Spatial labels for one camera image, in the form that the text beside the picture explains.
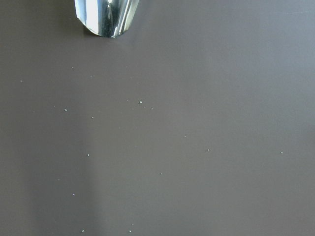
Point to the metal ice scoop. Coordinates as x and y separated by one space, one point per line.
106 18

